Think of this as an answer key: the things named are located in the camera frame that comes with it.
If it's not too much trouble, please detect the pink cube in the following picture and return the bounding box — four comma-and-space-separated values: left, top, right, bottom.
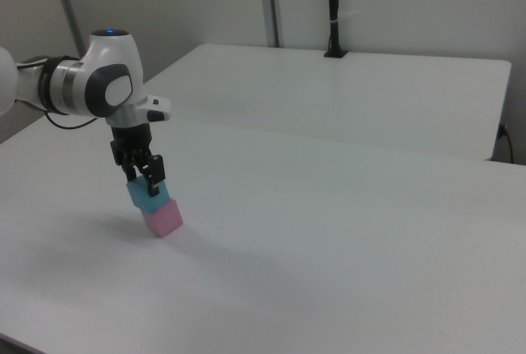
141, 199, 184, 239

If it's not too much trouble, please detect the blue cube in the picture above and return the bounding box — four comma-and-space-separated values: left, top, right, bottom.
125, 176, 170, 214

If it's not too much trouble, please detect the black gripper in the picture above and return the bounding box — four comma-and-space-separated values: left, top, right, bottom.
108, 122, 167, 199

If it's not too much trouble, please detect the black camera stand pole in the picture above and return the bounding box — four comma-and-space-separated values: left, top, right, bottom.
323, 0, 349, 59

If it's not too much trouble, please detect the black power cable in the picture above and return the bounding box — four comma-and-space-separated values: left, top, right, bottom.
498, 123, 515, 163

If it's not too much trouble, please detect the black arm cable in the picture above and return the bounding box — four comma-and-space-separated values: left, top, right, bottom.
44, 111, 99, 131

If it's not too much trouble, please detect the grey partition frame post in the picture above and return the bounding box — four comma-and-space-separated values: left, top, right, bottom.
257, 0, 285, 48

